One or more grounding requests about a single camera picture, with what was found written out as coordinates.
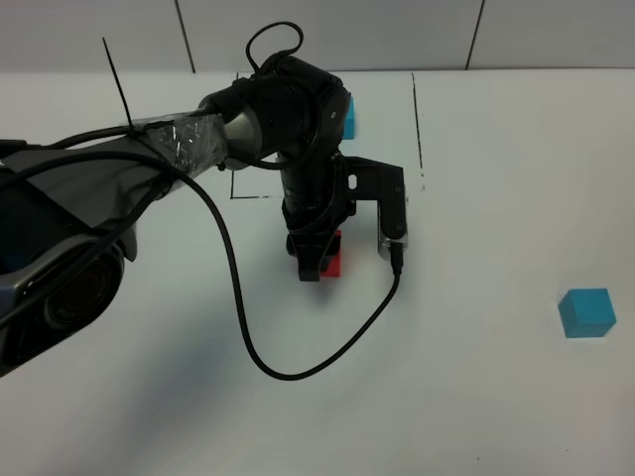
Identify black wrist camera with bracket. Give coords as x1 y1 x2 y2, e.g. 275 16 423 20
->
343 157 408 261

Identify red block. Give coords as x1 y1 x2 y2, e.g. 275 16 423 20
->
319 230 341 278

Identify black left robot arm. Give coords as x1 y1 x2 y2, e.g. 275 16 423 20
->
1 54 354 373

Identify black camera cable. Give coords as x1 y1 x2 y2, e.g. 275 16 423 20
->
0 151 406 382

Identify blue template block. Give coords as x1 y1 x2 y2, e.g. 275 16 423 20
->
342 97 356 140

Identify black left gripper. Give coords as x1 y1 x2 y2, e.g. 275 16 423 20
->
281 151 356 282

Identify black cable tie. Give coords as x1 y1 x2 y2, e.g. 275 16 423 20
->
101 37 134 130

